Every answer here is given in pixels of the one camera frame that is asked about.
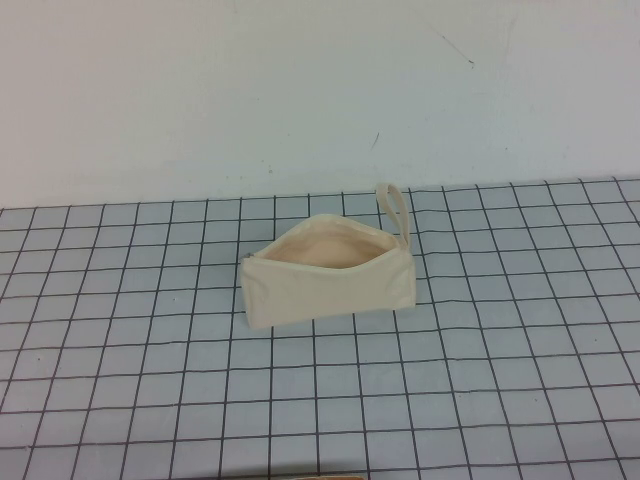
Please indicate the cream canvas pencil case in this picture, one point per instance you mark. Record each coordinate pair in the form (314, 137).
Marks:
(320, 295)

